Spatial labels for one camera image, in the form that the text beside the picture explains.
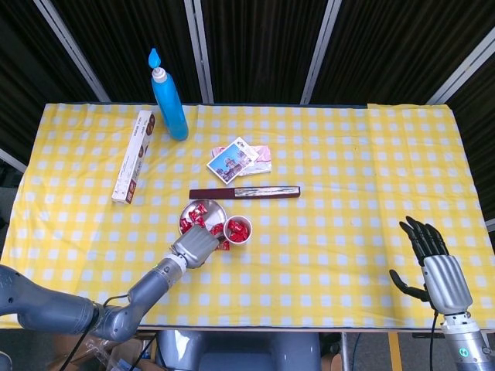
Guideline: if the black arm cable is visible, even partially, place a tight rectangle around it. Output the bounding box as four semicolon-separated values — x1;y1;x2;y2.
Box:
61;295;131;371
429;311;440;371

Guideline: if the long white wrap box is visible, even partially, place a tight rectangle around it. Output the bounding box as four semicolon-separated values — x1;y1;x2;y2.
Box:
111;110;156;205

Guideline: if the yellow floor tape strip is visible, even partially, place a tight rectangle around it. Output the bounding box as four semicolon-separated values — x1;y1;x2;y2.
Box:
388;331;401;371

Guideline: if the postcard with building picture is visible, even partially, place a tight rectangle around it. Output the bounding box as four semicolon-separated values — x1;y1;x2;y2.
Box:
206;141;259;182

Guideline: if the brown cardboard box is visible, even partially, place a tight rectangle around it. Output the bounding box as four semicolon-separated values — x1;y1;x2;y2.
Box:
49;332;155;371

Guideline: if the round steel plate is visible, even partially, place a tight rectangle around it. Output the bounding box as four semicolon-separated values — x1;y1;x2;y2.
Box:
178;198;228;243

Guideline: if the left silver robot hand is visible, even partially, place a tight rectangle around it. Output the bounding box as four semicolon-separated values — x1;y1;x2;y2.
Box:
171;226;221;270

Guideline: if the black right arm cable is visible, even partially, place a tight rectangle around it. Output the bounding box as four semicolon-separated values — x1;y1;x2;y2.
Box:
429;311;440;371

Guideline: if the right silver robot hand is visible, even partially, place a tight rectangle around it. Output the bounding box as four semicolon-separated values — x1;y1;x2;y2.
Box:
388;216;473;314

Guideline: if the blue detergent bottle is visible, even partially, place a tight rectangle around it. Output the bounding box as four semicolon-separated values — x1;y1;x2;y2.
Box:
148;48;189;141

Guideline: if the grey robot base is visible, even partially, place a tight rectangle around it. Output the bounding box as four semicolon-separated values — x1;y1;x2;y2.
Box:
156;330;322;371

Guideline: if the white paper cup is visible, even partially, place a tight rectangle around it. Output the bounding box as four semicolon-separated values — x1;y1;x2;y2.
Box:
223;214;253;245

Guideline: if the clear plastic bag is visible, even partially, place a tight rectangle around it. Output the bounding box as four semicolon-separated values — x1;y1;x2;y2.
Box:
85;339;131;371

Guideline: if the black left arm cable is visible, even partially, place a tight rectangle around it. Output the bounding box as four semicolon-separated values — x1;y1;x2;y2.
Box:
61;295;131;371

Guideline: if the yellow white checkered tablecloth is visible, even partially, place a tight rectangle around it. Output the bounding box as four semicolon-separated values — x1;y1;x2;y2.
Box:
0;102;495;330

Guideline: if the metal table leg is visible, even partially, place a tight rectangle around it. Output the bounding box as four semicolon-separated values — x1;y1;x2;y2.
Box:
341;331;355;371

